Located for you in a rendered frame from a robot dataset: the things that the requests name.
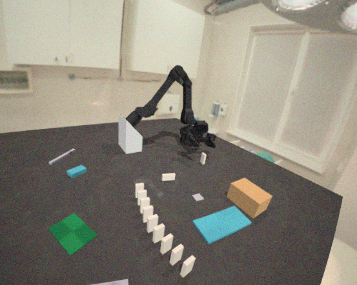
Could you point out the teal rectangular block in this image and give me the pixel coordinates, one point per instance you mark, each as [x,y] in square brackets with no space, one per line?
[76,171]

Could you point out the light blue flat slab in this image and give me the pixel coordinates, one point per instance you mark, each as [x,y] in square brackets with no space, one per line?
[221,224]

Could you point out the tan rectangular block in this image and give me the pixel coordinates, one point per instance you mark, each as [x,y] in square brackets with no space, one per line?
[250,198]

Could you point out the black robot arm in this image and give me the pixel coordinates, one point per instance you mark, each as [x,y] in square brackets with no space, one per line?
[187,115]

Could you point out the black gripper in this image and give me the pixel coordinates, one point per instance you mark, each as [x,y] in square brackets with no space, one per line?
[190,139]

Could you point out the white thin bar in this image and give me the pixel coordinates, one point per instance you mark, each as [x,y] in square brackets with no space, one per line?
[62,156]

